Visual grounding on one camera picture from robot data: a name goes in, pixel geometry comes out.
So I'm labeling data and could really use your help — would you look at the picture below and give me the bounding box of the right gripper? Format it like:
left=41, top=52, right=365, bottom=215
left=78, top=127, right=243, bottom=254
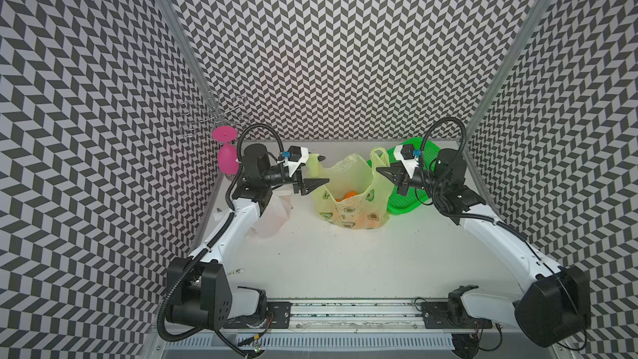
left=375, top=160, right=446, bottom=196

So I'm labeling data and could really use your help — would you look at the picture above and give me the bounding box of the white plastic bag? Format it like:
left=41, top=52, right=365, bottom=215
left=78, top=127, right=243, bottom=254
left=252, top=188, right=293, bottom=239

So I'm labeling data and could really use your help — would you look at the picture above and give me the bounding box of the yellow green plastic bag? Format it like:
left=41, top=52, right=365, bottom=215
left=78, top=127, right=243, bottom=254
left=307, top=147, right=394, bottom=229

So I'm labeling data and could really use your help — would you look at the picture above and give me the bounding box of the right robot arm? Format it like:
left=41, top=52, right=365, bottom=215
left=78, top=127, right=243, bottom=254
left=378, top=144, right=591, bottom=347

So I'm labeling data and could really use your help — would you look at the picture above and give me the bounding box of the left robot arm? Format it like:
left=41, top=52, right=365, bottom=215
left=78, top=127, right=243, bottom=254
left=157, top=144, right=328, bottom=342

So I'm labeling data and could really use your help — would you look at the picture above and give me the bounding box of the green plastic basket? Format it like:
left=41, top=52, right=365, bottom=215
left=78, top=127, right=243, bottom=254
left=385, top=137, right=441, bottom=215

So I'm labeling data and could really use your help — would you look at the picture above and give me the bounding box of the pink plastic cup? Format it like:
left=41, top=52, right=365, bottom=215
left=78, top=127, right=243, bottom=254
left=218, top=143, right=240, bottom=176

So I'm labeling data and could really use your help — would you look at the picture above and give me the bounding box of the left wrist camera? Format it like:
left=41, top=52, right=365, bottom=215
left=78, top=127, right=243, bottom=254
left=282, top=146, right=310, bottom=177

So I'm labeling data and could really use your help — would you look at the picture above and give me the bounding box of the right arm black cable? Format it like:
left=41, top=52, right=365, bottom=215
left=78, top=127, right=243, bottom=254
left=418, top=116, right=589, bottom=352

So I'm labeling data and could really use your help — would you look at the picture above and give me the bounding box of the spoon with patterned handle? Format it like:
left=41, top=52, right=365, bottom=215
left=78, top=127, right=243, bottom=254
left=227, top=268, right=245, bottom=276

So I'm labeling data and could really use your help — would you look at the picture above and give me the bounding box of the wire rack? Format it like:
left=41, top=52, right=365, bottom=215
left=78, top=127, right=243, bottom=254
left=172, top=90, right=254, bottom=143

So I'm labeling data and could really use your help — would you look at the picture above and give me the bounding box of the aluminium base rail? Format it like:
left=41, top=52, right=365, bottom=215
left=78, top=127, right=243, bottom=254
left=139, top=299, right=572, bottom=358

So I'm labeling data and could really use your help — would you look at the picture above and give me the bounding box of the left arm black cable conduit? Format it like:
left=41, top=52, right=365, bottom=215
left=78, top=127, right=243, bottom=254
left=156, top=123, right=285, bottom=359

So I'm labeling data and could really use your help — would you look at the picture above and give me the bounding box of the aluminium corner post right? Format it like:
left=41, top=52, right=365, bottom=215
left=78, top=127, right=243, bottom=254
left=459, top=0, right=577, bottom=143

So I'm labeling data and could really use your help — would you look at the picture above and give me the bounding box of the aluminium corner post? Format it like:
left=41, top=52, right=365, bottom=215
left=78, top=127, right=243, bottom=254
left=459, top=0, right=577, bottom=143
left=155, top=0, right=225, bottom=124

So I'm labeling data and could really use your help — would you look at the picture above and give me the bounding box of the aluminium corner post left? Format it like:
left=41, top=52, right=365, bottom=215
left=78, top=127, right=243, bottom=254
left=155, top=0, right=225, bottom=124

